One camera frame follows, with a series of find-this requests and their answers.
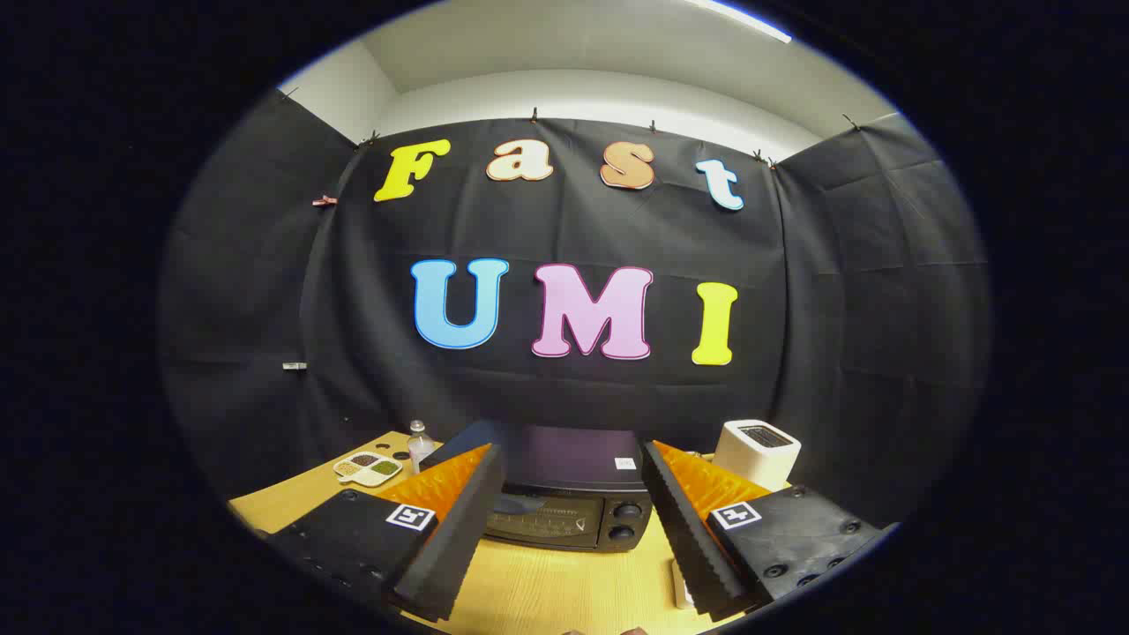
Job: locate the clear plastic bottle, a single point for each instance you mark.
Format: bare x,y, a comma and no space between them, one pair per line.
421,445

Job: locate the white divided spice dish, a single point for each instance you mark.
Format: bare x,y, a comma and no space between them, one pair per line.
366,467

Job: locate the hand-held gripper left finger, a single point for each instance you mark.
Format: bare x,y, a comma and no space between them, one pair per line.
459,529

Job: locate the white ridged tray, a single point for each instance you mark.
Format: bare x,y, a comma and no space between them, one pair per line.
680,584

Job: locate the black backdrop cloth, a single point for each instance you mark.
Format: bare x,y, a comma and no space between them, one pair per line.
564,229

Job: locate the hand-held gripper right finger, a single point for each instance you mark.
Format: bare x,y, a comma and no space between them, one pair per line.
684,529

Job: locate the black toaster oven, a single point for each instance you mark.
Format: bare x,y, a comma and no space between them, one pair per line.
564,459

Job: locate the pink cloth clip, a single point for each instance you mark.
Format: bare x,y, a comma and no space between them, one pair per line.
324,201

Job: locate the white toaster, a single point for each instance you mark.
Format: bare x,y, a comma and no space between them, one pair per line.
750,459

